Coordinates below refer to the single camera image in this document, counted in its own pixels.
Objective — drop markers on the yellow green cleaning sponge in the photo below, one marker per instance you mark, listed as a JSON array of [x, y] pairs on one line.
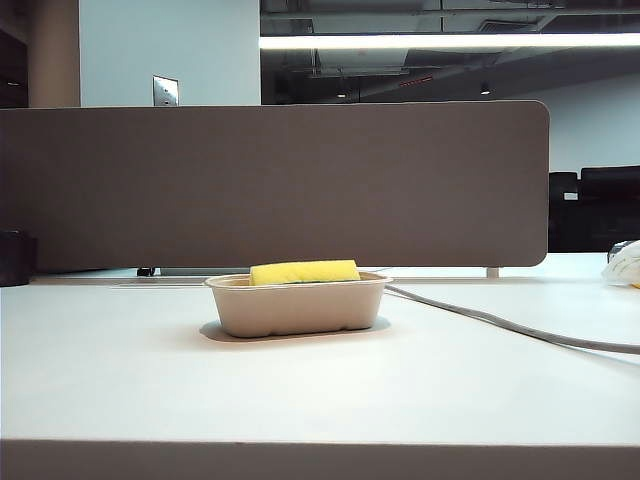
[[303, 273]]

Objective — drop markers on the beige paper lunch box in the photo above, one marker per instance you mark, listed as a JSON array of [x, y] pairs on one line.
[[295, 308]]

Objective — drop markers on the brown desk divider panel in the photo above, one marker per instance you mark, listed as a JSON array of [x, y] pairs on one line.
[[270, 185]]

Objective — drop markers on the white divider support foot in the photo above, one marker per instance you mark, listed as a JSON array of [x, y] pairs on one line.
[[492, 272]]

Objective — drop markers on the black divider clamp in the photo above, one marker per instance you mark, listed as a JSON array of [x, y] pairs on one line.
[[146, 271]]

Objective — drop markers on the long ceiling light strip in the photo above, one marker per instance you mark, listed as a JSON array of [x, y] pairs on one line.
[[450, 40]]

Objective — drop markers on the black office chair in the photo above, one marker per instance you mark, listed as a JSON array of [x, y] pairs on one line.
[[610, 210], [563, 210]]

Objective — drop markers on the white plastic bag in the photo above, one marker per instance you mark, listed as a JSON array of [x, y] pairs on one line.
[[624, 266]]

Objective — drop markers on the black cylindrical container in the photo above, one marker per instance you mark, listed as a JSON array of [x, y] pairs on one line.
[[15, 257]]

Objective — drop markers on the metal wall switch plate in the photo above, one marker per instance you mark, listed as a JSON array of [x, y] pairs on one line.
[[166, 91]]

